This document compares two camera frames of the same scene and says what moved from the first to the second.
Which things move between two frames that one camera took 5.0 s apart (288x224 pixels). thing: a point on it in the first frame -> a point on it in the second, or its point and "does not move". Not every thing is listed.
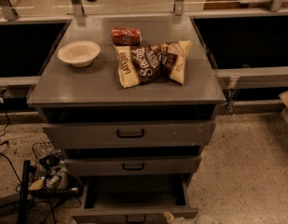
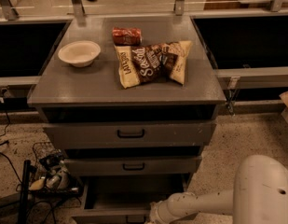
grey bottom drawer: [133, 199] does not move
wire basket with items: [52, 173] does not move
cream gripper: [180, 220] -> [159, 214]
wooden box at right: [286, 98] does not move
